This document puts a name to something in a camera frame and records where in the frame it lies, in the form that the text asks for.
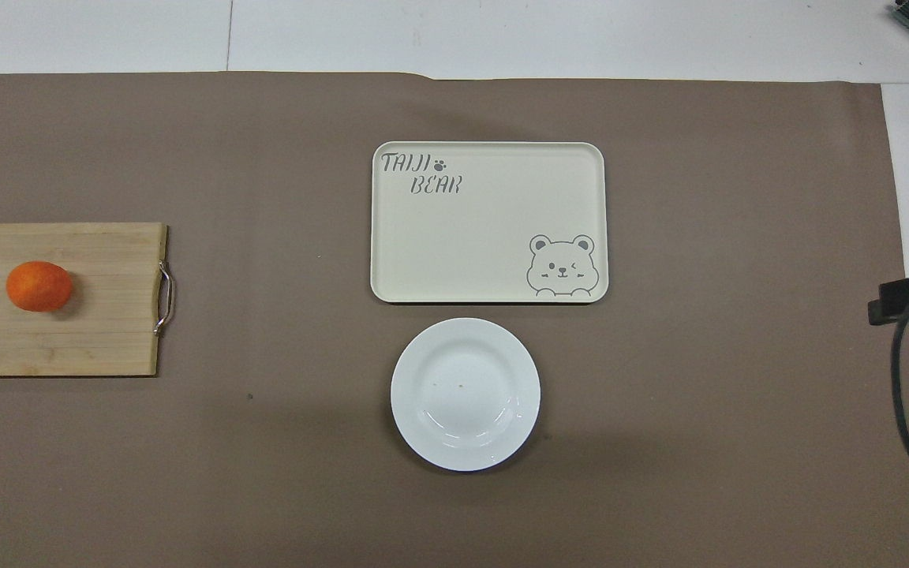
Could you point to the white round plate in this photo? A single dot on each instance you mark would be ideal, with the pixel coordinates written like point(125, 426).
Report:
point(465, 394)

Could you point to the cream rectangular tray bear print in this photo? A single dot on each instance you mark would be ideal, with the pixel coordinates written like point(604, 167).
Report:
point(470, 237)

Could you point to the orange fruit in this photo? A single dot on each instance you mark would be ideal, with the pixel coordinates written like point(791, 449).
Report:
point(39, 285)

